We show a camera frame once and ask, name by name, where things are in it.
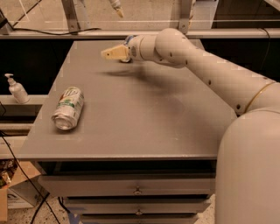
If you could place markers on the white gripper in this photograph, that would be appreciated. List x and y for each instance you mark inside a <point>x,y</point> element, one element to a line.
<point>135,50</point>

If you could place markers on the redbull can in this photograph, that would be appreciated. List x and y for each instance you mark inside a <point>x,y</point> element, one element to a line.
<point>125,49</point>

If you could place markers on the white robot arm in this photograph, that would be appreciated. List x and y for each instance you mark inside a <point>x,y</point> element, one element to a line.
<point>248,161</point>

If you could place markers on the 7up can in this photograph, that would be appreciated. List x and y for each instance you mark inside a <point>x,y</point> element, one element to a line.
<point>68,110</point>

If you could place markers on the hanging white nozzle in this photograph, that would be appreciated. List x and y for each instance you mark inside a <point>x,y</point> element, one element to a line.
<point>116,5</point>

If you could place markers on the white pump bottle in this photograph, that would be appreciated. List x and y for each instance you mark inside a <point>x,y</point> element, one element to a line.
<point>17,90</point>

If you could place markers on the grey top drawer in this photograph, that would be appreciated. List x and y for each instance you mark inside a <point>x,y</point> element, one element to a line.
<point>126,185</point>

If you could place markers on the grey drawer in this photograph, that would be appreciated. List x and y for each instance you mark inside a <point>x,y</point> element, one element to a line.
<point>126,185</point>
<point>137,205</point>
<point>139,219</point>

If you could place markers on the grey middle drawer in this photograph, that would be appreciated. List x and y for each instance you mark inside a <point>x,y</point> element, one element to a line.
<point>137,205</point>

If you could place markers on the grey bottom drawer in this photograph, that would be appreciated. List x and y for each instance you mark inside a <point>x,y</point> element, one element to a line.
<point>139,219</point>

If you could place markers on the cardboard box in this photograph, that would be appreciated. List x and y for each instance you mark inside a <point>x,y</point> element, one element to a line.
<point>24,190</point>

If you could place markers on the left metal bracket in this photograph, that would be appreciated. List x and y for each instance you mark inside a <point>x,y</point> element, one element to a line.
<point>71,17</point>

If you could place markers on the metal bracket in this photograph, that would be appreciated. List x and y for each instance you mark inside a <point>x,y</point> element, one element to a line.
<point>71,17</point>
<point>185,7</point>

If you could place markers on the right metal bracket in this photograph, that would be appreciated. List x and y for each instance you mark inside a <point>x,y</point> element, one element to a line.
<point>185,7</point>

